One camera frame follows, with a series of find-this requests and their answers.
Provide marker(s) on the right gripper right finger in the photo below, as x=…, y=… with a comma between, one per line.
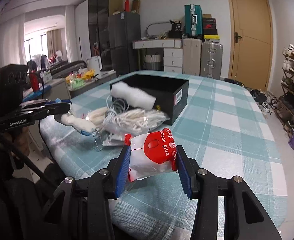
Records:
x=244, y=215

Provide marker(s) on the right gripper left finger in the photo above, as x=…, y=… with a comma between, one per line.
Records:
x=79, y=209

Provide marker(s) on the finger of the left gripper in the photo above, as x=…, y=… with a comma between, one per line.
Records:
x=41, y=102
x=42, y=112

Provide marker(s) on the white medicine sachet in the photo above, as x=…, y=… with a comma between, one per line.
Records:
x=114, y=140

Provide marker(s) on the white plush keychain toy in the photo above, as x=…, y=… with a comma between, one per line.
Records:
x=83, y=126

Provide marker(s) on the red white balloon glue bag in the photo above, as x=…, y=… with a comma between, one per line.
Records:
x=151, y=154

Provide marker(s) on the person's left hand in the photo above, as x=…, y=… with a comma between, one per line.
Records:
x=19, y=137

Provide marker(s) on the grey side cabinet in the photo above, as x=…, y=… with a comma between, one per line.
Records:
x=105, y=77

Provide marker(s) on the plaid teal tablecloth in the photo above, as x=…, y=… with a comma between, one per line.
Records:
x=221, y=127

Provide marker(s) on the white foam wrap roll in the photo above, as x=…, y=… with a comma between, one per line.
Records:
x=134, y=97

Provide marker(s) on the dark grey refrigerator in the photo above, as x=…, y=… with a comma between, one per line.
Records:
x=124, y=29

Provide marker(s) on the black cardboard box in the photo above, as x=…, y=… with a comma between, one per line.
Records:
x=171, y=93

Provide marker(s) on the striped laundry basket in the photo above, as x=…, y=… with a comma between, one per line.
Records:
x=153, y=62

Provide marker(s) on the wooden shoe rack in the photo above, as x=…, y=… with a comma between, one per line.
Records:
x=285, y=110

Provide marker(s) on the white drawer desk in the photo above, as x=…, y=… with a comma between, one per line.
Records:
x=171, y=52

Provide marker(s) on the black tote bag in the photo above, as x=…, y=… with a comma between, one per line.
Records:
x=176, y=30

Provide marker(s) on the wooden door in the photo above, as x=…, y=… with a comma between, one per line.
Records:
x=251, y=42

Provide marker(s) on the beige suitcase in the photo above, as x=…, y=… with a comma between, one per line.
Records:
x=191, y=56

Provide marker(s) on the silver suitcase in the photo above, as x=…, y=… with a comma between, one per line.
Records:
x=211, y=60

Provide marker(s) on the teal suitcase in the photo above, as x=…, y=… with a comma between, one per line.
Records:
x=193, y=21

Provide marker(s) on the stacked shoe boxes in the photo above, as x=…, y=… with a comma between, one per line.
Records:
x=210, y=29

